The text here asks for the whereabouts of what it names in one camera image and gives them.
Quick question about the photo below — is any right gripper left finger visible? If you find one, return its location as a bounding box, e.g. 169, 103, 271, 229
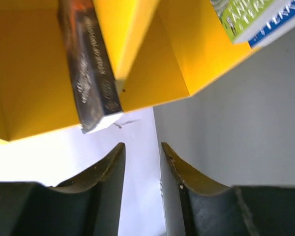
0, 143, 126, 236

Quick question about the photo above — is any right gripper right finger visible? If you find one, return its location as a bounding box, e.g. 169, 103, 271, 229
161, 142, 295, 236

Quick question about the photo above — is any dark Tale of Two Cities book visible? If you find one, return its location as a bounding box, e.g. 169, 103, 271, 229
58, 0, 123, 134

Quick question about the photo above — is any lime 65-storey treehouse book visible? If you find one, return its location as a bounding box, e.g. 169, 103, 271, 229
210, 0, 295, 45

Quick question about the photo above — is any blue 91-storey treehouse book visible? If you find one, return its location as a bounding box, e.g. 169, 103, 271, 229
248, 1, 295, 48

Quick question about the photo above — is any yellow wooden shelf box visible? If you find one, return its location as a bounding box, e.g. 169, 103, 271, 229
0, 0, 255, 144

